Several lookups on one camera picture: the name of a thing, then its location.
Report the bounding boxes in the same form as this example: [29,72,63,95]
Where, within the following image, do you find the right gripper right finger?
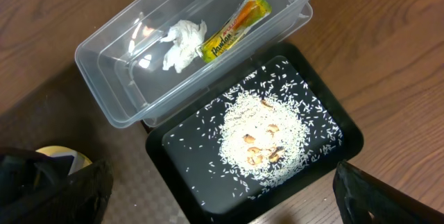
[333,161,443,223]

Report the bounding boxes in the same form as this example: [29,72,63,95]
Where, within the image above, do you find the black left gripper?
[1,148,76,209]

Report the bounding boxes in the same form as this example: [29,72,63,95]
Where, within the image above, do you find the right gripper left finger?
[1,160,113,224]

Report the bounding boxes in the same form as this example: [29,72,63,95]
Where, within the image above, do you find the yellow plate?
[36,146,92,175]

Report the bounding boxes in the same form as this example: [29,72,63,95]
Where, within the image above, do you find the rice and nuts pile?
[180,59,344,207]

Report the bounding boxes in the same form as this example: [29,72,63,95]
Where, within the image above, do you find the white tissue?
[160,20,207,74]

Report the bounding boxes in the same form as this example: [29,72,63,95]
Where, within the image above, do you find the yellow green snack wrapper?
[196,0,272,63]

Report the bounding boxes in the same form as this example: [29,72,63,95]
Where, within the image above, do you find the black waste tray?
[146,43,364,223]

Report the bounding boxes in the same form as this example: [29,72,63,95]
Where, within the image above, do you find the clear plastic bin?
[75,0,313,128]

